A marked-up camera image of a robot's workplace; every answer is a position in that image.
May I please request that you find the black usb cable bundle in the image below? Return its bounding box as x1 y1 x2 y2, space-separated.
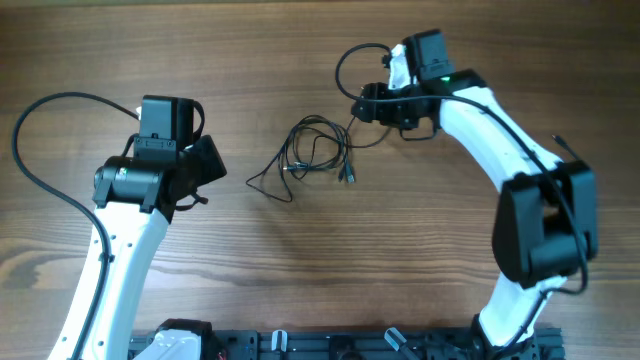
244 114 357 204

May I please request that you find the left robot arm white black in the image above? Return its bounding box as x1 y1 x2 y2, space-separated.
50 95 227 359

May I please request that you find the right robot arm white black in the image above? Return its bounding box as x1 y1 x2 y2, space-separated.
351 29 599 359

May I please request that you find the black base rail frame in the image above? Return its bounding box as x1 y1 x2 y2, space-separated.
128 327 566 360

